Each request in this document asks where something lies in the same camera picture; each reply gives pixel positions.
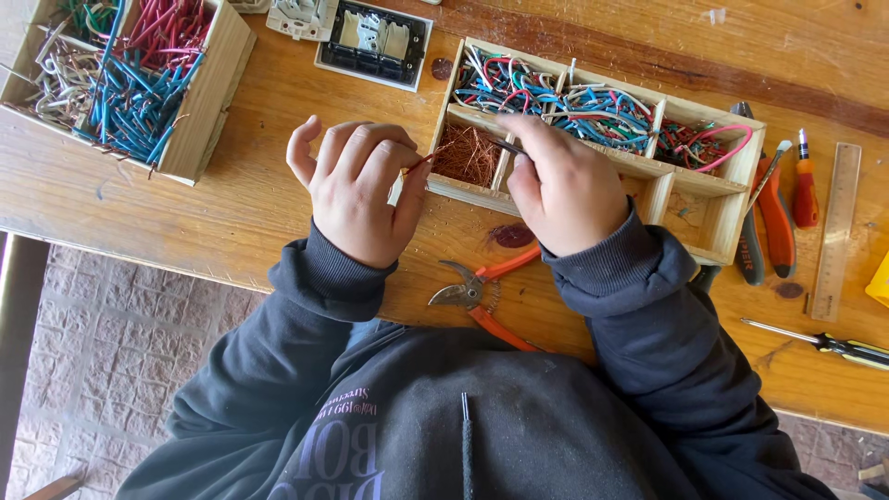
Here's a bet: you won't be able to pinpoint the heap of mixed coloured wires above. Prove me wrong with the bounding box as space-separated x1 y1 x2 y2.
453 47 561 116
552 83 658 155

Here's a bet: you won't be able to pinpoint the dark hooded sweatshirt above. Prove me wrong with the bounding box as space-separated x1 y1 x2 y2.
114 319 838 500

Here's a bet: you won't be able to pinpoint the black and yellow screwdriver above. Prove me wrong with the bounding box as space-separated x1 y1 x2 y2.
739 317 889 372

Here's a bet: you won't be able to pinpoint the wooden box of sorted wires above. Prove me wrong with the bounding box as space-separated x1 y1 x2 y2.
0 0 258 187

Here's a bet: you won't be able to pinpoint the wooden divided tray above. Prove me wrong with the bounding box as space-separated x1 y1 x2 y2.
425 36 768 268

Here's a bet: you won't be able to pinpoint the dark green tool handle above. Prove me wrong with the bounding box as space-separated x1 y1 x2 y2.
691 264 723 294

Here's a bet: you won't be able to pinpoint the person's left hand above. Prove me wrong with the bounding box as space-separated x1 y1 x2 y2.
287 114 433 270

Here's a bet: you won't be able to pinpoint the small orange handled screwdriver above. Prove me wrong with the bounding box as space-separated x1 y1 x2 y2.
792 128 821 230

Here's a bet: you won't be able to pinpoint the orange and grey pliers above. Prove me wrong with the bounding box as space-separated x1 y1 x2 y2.
729 100 798 287

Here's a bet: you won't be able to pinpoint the dark sweatshirt drawstring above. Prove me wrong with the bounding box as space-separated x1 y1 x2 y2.
460 392 475 500

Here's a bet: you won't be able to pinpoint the dark table leg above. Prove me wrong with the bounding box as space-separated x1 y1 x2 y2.
0 232 51 487

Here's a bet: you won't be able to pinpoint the pile of blue wires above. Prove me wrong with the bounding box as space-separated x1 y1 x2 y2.
73 0 207 166

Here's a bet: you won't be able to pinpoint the pile of white wires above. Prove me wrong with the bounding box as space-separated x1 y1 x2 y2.
26 24 105 133

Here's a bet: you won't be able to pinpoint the small dark metal tool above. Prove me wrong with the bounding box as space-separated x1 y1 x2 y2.
489 137 532 159

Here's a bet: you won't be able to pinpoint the white socket module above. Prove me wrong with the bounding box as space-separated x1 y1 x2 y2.
266 0 340 43

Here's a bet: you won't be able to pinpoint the short red wire piece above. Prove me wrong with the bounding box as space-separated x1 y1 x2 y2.
403 149 440 176

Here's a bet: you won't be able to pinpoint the orange handled cutting shears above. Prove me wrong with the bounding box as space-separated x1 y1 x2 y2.
428 244 551 354

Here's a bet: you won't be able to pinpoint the pile of red wires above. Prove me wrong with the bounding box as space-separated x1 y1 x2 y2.
121 0 213 72

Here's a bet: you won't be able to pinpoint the black framed switch plate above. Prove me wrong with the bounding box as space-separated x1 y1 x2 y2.
314 0 434 93

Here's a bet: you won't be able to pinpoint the yellow plastic object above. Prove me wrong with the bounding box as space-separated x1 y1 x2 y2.
864 250 889 310

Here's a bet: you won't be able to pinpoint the heap of copper strands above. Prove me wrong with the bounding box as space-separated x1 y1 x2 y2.
434 124 502 188

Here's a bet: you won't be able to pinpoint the person's right hand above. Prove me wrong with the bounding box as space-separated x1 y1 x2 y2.
496 114 632 258

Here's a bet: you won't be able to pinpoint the mixed wires with pink loop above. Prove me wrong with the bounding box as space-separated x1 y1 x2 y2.
653 118 754 175

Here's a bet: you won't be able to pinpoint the thin metal tool white tip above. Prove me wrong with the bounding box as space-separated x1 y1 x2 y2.
745 139 794 216

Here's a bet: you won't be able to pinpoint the pile of green wires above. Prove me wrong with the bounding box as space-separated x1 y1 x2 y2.
59 0 119 39

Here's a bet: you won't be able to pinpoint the wooden plank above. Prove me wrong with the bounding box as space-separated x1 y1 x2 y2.
21 475 84 500

